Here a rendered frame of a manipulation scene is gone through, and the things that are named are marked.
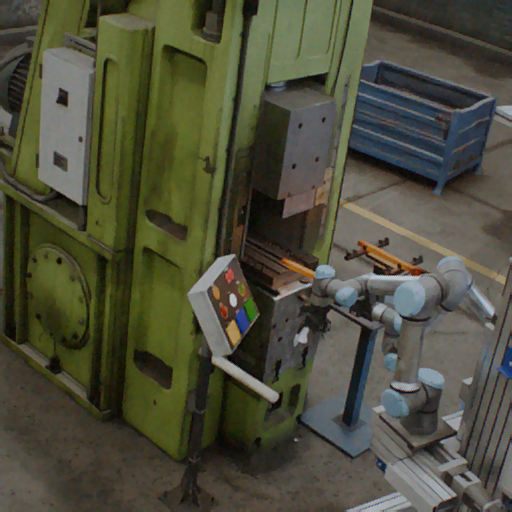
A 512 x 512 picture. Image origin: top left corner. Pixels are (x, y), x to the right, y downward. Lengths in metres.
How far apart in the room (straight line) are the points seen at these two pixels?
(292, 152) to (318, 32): 0.52
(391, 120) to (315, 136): 4.02
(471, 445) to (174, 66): 1.93
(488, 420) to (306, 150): 1.33
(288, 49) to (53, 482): 2.18
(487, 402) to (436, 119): 4.48
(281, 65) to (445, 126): 3.98
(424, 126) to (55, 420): 4.24
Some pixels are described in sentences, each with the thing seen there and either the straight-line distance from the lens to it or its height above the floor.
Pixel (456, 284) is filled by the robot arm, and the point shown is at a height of 1.29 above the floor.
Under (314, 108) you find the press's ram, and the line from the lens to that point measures 4.14.
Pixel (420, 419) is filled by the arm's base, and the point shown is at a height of 0.88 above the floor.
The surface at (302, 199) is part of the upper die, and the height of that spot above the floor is 1.33.
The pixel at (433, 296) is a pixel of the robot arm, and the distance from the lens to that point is 3.54.
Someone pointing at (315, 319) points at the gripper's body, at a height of 1.07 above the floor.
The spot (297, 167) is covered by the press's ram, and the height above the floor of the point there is 1.50.
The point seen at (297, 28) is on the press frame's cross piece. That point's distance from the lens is 4.14.
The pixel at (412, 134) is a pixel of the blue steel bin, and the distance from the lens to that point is 8.12.
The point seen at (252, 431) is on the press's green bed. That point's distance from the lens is 4.78.
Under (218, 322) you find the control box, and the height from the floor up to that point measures 1.08.
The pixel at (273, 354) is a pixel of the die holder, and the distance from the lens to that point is 4.55.
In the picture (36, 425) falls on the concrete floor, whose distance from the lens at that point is 4.99.
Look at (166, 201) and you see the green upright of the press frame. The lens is 4.36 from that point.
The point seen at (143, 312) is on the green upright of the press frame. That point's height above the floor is 0.64.
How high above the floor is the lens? 3.08
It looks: 28 degrees down
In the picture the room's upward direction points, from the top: 8 degrees clockwise
